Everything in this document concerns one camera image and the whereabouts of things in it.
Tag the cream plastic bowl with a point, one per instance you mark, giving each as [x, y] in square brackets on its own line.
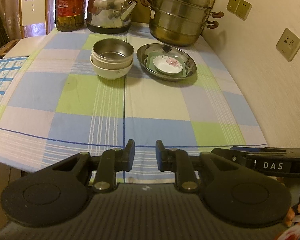
[110, 63]

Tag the plaid pastel tablecloth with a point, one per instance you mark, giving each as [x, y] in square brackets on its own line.
[57, 106]

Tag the person's right hand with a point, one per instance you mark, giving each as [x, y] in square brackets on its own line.
[292, 216]

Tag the small steel bowl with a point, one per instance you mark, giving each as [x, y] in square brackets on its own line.
[113, 50]

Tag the small floral saucer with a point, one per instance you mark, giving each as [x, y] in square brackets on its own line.
[167, 64]

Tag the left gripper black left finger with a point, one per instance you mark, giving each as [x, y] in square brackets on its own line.
[109, 163]

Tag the blue white checked cloth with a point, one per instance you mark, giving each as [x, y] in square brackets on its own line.
[9, 68]

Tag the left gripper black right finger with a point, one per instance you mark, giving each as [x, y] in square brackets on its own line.
[178, 162]

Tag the stainless steel steamer pot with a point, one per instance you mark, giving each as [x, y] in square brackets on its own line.
[180, 22]

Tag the large steel plate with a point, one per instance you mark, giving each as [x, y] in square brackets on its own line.
[144, 51]

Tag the cooking oil bottle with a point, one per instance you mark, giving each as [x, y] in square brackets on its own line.
[69, 14]

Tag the white wooden chair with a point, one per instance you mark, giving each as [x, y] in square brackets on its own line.
[30, 12]

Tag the white ceramic bowl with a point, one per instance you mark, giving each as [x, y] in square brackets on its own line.
[110, 74]

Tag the stainless steel kettle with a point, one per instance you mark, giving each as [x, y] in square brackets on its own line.
[109, 16]

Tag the green rectangular tray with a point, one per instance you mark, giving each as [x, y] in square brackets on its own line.
[150, 65]

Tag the beige wall socket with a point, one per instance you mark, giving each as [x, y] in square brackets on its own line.
[288, 45]

